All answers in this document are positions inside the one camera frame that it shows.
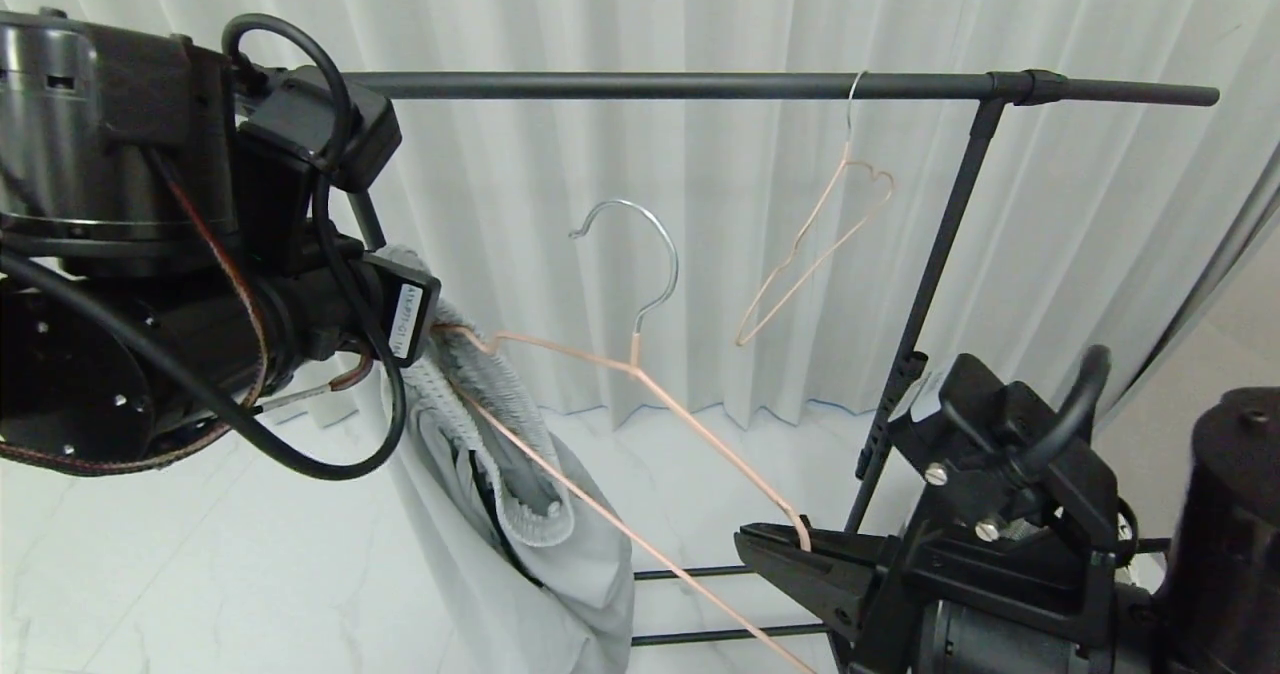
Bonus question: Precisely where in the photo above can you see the pale grey shorts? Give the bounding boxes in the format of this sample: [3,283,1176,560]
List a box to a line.
[380,244,636,674]

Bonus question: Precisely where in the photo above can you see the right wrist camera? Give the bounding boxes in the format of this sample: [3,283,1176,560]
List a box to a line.
[885,349,1121,620]

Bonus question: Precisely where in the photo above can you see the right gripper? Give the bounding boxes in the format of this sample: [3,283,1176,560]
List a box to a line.
[735,522,1166,674]

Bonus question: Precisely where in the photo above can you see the white curtain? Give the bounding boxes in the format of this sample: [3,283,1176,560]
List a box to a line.
[0,0,1280,430]

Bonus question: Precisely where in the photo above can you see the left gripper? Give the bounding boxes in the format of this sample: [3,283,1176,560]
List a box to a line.
[150,252,441,425]

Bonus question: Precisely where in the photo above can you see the black clothes rack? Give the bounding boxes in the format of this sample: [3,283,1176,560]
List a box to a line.
[340,69,1221,647]

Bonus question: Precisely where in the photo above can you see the pink clothes hanger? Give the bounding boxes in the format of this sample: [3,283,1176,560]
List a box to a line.
[735,72,896,347]
[432,199,816,674]

